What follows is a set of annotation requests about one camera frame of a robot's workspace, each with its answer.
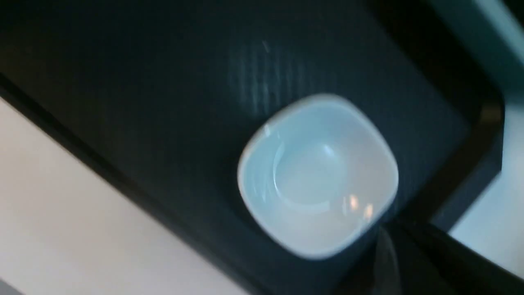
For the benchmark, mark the white square side dish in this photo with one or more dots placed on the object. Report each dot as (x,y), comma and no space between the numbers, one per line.
(317,175)

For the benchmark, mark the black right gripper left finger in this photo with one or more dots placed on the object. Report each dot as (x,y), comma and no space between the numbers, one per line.
(397,266)

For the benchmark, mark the blue-grey chopstick bin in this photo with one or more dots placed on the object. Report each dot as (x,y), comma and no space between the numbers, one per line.
(492,34)

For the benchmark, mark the black plastic serving tray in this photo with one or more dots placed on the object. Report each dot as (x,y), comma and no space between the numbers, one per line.
(160,97)

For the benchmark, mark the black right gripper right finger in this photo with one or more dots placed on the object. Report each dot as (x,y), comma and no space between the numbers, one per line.
(468,272)

